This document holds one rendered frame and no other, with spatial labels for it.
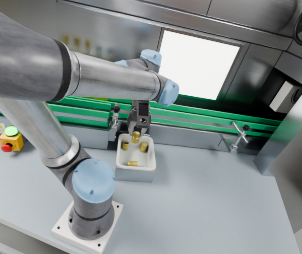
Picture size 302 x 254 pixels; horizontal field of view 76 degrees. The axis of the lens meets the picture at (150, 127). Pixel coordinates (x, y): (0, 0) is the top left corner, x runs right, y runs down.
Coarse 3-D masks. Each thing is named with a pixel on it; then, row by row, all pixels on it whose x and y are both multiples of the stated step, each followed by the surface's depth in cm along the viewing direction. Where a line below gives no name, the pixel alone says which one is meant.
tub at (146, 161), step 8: (120, 136) 96; (128, 136) 98; (144, 136) 99; (120, 144) 95; (136, 144) 101; (152, 144) 96; (120, 152) 97; (128, 152) 98; (136, 152) 99; (144, 152) 100; (152, 152) 91; (120, 160) 92; (128, 160) 93; (136, 160) 94; (144, 160) 96; (152, 160) 88; (128, 168) 81; (136, 168) 81; (144, 168) 82; (152, 168) 83
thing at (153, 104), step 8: (152, 104) 106; (160, 104) 106; (184, 112) 111; (192, 112) 111; (200, 112) 111; (208, 112) 111; (216, 112) 112; (224, 112) 113; (240, 120) 117; (248, 120) 117; (256, 120) 117; (264, 120) 118; (272, 120) 118
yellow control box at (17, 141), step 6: (18, 132) 86; (0, 138) 81; (6, 138) 81; (12, 138) 82; (18, 138) 83; (24, 138) 89; (6, 144) 82; (12, 144) 83; (18, 144) 84; (12, 150) 85; (18, 150) 86
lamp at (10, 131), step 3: (9, 126) 84; (12, 126) 84; (6, 129) 82; (9, 129) 82; (12, 129) 82; (15, 129) 83; (6, 132) 81; (9, 132) 81; (12, 132) 82; (15, 132) 83; (6, 135) 82; (9, 135) 82; (12, 135) 82; (15, 135) 83
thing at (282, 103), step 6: (288, 84) 113; (294, 84) 112; (282, 90) 117; (288, 90) 112; (294, 90) 112; (300, 90) 112; (276, 96) 120; (282, 96) 116; (288, 96) 114; (276, 102) 120; (282, 102) 116; (288, 102) 117; (276, 108) 119; (282, 108) 119; (288, 108) 119
